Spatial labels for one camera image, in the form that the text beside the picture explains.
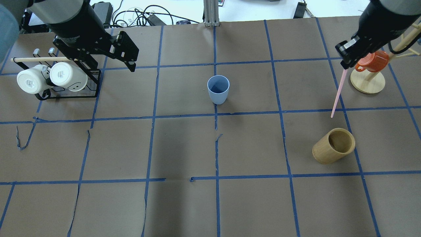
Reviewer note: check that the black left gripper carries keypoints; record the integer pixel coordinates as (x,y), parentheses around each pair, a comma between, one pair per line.
(76,23)

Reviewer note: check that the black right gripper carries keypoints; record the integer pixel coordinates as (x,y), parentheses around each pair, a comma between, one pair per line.
(378,25)

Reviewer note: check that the pink chopstick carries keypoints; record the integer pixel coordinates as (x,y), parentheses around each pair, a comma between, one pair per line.
(338,94)

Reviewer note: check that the light blue plastic cup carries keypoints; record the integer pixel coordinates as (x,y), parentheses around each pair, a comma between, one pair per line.
(218,87)

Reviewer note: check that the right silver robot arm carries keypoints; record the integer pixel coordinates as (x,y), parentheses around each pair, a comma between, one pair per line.
(381,22)

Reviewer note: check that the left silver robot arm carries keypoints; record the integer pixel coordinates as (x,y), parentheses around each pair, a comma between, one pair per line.
(47,11)

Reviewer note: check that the orange mug on stand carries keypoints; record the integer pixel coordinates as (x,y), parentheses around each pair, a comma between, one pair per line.
(373,62)

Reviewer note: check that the wooden mug tree stand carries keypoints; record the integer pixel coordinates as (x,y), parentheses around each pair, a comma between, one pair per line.
(369,82)

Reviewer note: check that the white mug near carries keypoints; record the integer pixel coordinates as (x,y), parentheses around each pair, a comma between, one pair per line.
(68,76)

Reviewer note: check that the white mug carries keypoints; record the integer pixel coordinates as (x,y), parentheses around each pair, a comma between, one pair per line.
(34,80)
(68,76)

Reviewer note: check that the black power adapter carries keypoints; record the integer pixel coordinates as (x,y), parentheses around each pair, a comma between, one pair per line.
(300,10)

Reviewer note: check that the bamboo chopstick holder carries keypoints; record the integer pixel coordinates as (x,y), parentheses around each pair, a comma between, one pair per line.
(336,144)

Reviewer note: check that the white mug far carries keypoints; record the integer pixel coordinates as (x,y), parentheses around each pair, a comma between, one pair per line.
(34,80)

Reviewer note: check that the wooden rod on rack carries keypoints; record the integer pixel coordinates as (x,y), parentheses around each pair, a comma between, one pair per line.
(39,59)

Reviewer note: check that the black wire mug rack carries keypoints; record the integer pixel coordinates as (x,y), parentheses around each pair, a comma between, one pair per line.
(91,90)

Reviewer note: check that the aluminium frame post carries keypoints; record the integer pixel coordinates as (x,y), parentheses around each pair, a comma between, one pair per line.
(211,13)

